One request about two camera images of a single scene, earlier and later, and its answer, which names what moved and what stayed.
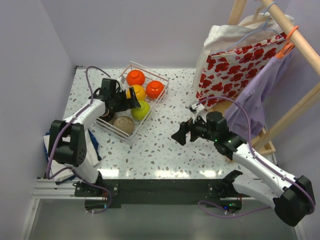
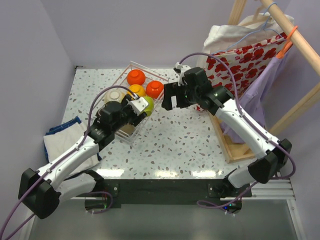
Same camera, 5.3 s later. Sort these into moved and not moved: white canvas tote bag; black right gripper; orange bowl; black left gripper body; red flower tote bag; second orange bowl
Moved: black right gripper; black left gripper body
Not moved: second orange bowl; white canvas tote bag; red flower tote bag; orange bowl
